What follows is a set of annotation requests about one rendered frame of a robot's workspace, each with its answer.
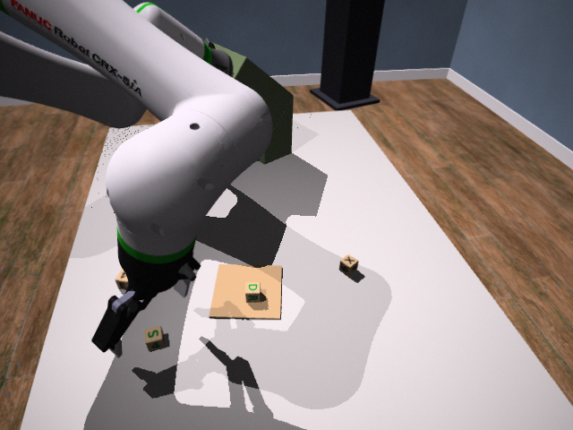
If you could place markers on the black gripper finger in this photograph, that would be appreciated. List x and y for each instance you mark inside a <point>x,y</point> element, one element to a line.
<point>182,286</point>
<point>116,321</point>

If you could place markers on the tan flat mat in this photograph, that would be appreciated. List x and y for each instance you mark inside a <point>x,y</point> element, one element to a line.
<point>229,293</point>

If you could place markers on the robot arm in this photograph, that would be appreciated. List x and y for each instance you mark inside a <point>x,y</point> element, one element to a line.
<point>162,182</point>

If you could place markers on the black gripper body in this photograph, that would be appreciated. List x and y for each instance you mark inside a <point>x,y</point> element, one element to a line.
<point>142,290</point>

